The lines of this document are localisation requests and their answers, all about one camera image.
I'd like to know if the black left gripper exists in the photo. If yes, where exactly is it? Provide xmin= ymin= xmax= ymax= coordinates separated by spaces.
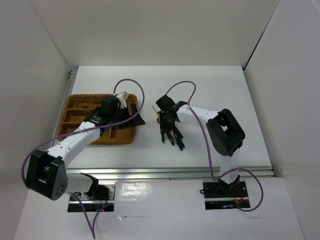
xmin=110 ymin=103 xmax=145 ymax=130

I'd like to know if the gold spoon green handle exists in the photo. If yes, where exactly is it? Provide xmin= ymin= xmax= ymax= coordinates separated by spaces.
xmin=174 ymin=127 xmax=184 ymax=139
xmin=167 ymin=131 xmax=176 ymax=146
xmin=175 ymin=134 xmax=185 ymax=151

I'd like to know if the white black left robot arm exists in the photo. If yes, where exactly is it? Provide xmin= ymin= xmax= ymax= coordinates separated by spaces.
xmin=22 ymin=91 xmax=145 ymax=201

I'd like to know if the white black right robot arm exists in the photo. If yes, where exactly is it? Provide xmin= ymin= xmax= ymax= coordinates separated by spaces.
xmin=155 ymin=95 xmax=246 ymax=196

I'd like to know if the wicker cutlery tray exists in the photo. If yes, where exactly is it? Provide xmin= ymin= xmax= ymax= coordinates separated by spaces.
xmin=56 ymin=94 xmax=137 ymax=146

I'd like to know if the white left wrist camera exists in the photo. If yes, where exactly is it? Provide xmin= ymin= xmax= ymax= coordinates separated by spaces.
xmin=113 ymin=91 xmax=129 ymax=109

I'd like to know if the aluminium frame rail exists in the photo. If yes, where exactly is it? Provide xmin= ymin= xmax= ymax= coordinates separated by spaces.
xmin=64 ymin=166 xmax=276 ymax=180

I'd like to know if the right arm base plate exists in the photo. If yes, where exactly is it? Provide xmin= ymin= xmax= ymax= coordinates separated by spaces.
xmin=199 ymin=181 xmax=251 ymax=210

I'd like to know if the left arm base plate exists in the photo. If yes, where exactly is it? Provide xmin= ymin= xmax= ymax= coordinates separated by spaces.
xmin=75 ymin=183 xmax=116 ymax=213

